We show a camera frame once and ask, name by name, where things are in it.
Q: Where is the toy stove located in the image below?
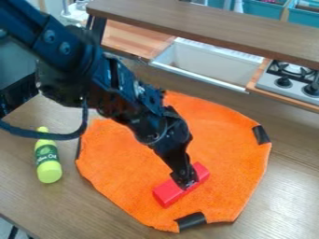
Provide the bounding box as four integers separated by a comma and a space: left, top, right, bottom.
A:
254, 59, 319, 107

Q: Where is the orange cloth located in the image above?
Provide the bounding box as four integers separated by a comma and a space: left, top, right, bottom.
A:
73, 90, 274, 233

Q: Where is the yellow toy bottle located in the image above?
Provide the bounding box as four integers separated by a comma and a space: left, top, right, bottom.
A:
32, 125, 64, 185

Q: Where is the black cable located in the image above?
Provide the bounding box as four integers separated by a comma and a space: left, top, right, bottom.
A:
0, 98, 90, 142

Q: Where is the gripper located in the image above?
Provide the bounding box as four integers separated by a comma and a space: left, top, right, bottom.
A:
135, 105, 201, 191

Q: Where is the teal storage bin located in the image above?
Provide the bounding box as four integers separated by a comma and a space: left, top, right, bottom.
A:
286, 2, 319, 29
242, 0, 293, 21

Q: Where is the toy sink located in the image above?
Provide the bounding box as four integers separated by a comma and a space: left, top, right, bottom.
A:
147, 36, 267, 94

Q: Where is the red block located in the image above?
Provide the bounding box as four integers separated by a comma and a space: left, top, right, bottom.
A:
150, 161, 213, 209

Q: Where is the wooden shelf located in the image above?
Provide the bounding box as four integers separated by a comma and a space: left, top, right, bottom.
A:
84, 0, 319, 71

